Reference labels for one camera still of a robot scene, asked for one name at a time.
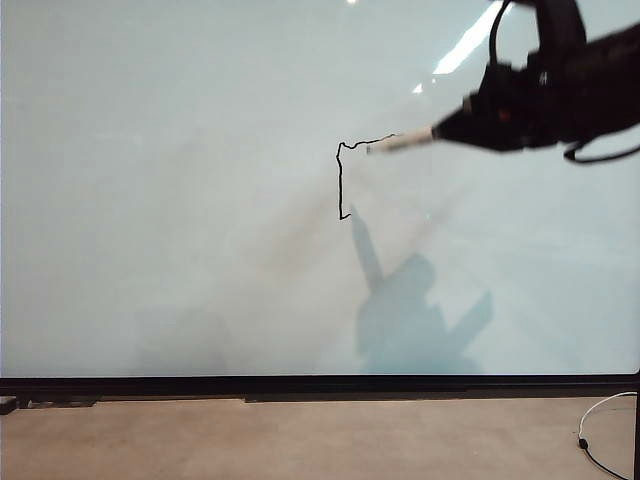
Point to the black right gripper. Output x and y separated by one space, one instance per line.
545 100

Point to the white whiteboard marker pen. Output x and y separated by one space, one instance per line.
415 138

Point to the long black pen tray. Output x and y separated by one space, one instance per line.
350 398

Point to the short black pen tray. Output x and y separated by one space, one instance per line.
65 401

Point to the small black box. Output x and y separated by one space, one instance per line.
7 405

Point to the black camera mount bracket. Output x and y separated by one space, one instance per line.
560 25

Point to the white glass whiteboard black frame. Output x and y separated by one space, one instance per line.
150 200

